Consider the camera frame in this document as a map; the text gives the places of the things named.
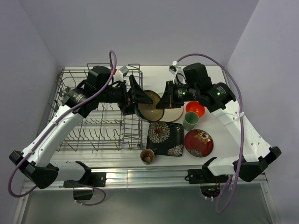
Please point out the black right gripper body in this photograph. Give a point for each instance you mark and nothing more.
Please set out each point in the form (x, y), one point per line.
(180, 94)

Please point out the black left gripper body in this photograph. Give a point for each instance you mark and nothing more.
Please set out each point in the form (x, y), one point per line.
(127, 98)

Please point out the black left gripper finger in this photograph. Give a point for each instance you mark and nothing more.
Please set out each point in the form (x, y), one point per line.
(128, 109)
(137, 94)

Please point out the dark blue beige bowl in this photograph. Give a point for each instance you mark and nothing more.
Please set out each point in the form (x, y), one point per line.
(149, 112)

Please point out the orange bowl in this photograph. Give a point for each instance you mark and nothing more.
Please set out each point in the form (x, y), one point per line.
(195, 106)

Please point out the light green cup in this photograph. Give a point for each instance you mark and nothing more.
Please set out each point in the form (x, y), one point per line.
(191, 119)

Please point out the dark brown cup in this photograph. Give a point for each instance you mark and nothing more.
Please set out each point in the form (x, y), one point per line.
(148, 155)

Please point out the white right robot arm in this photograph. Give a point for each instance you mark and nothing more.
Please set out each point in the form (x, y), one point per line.
(193, 83)

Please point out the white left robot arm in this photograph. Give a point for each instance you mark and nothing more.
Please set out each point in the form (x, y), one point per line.
(35, 162)

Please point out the cream green round plate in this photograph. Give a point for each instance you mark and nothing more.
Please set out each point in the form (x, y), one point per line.
(171, 115)

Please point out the black square floral plate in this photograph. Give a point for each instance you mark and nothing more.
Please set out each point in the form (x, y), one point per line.
(166, 138)

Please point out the red round floral plate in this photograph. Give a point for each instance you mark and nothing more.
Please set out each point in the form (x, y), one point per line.
(198, 143)

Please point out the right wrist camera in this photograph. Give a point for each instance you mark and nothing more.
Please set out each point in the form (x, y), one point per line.
(177, 71)

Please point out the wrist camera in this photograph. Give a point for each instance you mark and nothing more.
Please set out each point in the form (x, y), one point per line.
(120, 74)
(177, 71)

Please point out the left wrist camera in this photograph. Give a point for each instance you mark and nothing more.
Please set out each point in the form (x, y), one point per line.
(120, 74)

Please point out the grey wire dish rack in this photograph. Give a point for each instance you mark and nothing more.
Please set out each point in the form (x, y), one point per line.
(105, 128)

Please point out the aluminium table rail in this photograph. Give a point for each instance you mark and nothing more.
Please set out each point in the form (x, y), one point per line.
(113, 169)

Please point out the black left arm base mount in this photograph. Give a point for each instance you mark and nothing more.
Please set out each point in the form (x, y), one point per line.
(92, 179)

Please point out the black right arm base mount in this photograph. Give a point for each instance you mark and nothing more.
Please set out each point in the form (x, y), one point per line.
(202, 176)

